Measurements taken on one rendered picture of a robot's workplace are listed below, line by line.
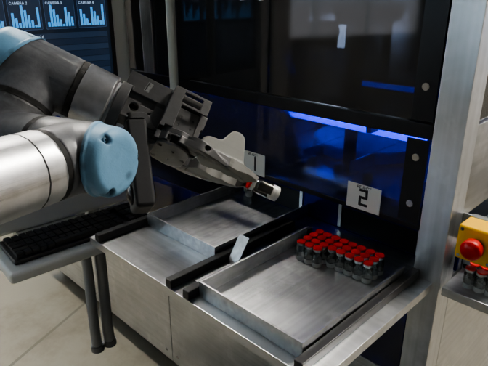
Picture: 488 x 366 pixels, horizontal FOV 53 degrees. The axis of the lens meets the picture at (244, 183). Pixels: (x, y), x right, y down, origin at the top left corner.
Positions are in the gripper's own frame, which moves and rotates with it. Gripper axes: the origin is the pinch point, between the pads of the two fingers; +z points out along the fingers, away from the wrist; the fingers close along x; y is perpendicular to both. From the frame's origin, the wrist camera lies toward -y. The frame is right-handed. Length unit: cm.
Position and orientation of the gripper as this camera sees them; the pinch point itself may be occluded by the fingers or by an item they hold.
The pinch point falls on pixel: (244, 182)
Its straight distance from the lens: 67.4
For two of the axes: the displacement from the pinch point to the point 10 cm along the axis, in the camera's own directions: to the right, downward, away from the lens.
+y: 3.0, -8.8, 3.8
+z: 8.8, 4.1, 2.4
